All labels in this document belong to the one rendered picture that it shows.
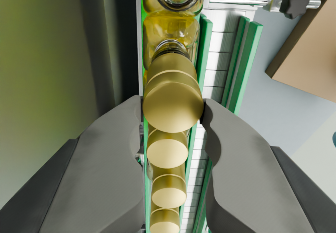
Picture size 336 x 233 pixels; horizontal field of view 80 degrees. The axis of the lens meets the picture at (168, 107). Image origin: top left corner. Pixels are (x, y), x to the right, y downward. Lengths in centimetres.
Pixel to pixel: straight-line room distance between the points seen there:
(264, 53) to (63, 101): 50
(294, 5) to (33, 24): 28
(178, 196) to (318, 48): 51
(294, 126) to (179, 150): 66
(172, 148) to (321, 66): 54
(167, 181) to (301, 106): 61
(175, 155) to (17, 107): 13
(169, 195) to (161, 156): 5
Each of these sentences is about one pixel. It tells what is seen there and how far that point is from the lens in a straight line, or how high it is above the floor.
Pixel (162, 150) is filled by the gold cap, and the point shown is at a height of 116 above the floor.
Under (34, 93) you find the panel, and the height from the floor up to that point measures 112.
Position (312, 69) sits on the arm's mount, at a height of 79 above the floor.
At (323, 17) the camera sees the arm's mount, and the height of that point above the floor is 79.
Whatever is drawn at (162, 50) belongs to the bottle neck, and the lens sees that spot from 16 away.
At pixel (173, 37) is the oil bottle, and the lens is 19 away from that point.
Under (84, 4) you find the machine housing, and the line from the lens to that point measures 42.
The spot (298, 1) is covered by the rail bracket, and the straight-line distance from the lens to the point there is 31.
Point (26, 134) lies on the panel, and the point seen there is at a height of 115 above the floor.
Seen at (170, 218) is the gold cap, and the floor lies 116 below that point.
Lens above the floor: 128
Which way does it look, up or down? 57 degrees down
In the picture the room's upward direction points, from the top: 179 degrees clockwise
